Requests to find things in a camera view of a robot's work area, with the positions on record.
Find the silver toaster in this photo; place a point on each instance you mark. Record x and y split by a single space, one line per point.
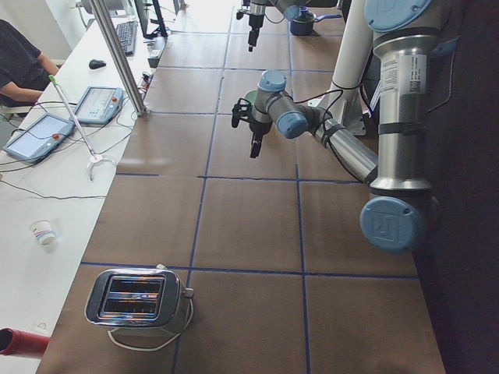
140 302

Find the white mounting pillar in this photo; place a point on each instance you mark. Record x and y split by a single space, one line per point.
343 101

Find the black keyboard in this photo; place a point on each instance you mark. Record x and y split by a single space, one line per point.
126 33

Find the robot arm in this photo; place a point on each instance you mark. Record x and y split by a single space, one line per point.
403 35
256 12

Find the teach pendant tablet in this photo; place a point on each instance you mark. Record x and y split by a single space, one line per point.
99 105
42 137

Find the blue saucepan with lid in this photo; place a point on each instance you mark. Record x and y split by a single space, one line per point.
304 23

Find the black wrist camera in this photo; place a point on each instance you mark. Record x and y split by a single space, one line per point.
241 111
244 10

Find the person's forearm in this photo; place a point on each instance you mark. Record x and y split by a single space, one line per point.
23 94

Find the paper cup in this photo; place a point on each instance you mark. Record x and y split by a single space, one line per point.
43 232

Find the near teach pendant tablet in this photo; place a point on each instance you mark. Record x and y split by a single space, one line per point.
42 137

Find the person in black shirt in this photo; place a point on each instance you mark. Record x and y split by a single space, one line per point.
20 63

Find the black computer mouse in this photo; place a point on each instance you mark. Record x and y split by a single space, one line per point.
96 64

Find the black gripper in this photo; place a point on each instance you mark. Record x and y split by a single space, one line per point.
256 18
259 128

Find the green bowl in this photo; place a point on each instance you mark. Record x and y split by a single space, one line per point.
251 97

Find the far teach pendant tablet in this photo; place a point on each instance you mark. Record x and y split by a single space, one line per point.
99 105

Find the red cylinder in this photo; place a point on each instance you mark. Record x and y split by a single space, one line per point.
23 344

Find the black monitor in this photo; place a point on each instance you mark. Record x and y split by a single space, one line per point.
151 20

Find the aluminium frame post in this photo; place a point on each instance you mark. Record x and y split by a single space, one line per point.
107 27

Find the grabber reacher stick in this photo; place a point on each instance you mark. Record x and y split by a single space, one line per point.
95 157

